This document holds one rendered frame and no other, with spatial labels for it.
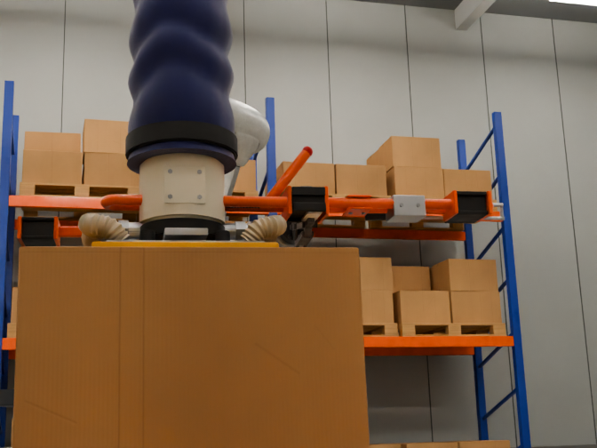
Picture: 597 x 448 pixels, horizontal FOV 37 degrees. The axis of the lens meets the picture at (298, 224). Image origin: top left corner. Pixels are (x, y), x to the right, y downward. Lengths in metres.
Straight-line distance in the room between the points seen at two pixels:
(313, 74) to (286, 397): 10.09
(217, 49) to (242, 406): 0.72
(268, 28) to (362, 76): 1.35
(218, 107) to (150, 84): 0.14
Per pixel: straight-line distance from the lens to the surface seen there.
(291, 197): 1.79
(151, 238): 1.67
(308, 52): 11.65
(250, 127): 2.57
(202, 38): 1.82
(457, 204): 1.87
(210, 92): 1.78
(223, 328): 1.57
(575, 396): 11.96
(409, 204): 1.85
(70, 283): 1.57
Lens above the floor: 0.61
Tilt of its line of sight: 13 degrees up
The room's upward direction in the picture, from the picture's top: 2 degrees counter-clockwise
